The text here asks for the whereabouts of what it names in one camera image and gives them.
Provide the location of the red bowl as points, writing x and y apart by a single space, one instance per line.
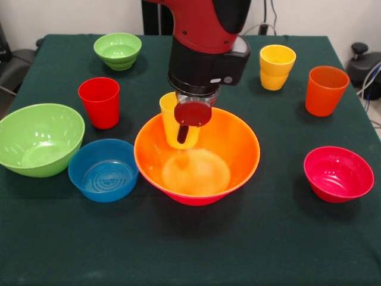
336 175

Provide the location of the red cup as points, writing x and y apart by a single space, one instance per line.
101 113

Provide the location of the orange cup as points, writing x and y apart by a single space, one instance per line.
323 101

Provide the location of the large green bowl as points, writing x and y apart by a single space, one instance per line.
38 140

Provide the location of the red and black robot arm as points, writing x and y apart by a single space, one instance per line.
208 24

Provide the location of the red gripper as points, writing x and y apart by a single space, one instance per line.
193 113

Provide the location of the large orange bowl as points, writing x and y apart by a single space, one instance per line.
232 143

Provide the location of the dark green tablecloth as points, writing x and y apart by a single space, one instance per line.
190 238

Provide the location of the small green bowl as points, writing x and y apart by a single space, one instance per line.
117 50

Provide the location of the black power adapter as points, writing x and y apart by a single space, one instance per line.
263 29

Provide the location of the black chair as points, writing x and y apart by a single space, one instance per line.
18 65

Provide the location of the blue bowl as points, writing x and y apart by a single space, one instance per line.
102 195

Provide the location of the black cabinet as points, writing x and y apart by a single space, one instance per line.
154 22

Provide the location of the black equipment base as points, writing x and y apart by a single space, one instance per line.
363 65

